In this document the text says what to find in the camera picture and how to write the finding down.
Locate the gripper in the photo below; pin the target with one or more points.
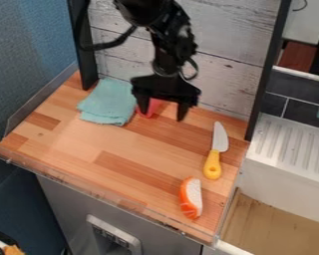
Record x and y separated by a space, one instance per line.
166 87

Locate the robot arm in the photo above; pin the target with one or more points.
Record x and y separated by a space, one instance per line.
166 30

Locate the red toy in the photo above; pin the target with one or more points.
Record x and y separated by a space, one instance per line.
156 107

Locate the teal cloth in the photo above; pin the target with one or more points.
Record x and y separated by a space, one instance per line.
108 101

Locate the orange and white toy slice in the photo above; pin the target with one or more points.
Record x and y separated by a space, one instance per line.
192 197

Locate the white grooved unit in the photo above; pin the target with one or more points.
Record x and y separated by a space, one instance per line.
291 159

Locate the cardboard box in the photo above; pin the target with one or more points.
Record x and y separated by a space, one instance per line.
277 229

